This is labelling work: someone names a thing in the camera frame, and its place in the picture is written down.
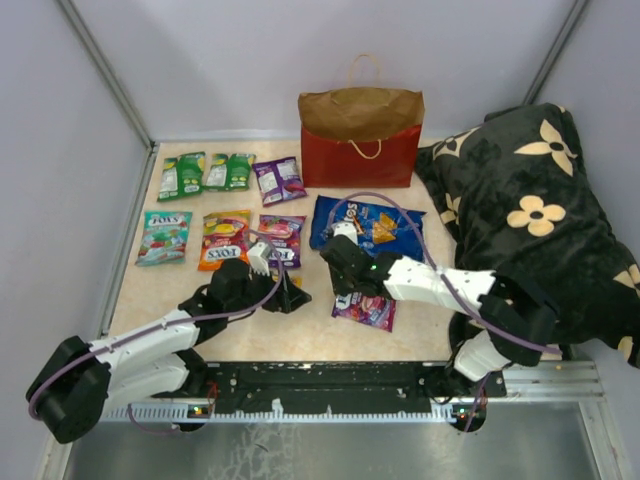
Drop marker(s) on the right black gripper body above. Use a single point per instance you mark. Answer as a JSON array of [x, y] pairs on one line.
[[343, 282]]

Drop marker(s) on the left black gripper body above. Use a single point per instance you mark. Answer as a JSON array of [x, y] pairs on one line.
[[256, 291]]

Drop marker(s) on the purple candy bag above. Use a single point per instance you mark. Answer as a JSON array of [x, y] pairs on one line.
[[279, 181], [377, 312], [284, 233]]

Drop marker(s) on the orange candy bag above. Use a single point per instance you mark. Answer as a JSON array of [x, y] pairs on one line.
[[223, 238]]

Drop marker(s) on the blue tortilla chips bag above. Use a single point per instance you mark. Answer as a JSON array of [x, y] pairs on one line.
[[379, 228]]

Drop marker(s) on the colourful candy bag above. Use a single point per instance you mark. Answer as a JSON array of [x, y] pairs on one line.
[[164, 239]]

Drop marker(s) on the green yellow snack bag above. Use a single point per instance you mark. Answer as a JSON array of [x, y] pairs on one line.
[[229, 173], [182, 176]]

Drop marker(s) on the red brown paper bag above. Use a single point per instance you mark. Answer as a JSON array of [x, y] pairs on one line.
[[360, 136]]

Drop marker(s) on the black floral pillow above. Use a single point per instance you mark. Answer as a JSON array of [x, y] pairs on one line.
[[514, 189]]

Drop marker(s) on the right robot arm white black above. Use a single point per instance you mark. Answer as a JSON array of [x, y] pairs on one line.
[[516, 316]]

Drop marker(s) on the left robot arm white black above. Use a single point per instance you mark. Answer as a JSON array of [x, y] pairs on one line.
[[81, 381]]

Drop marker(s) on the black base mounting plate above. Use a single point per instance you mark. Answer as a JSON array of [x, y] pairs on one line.
[[345, 387]]

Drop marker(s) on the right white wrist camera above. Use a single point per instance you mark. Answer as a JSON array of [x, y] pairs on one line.
[[346, 229]]

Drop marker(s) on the white toothed cable rail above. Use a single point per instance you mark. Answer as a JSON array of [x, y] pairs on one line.
[[192, 413]]

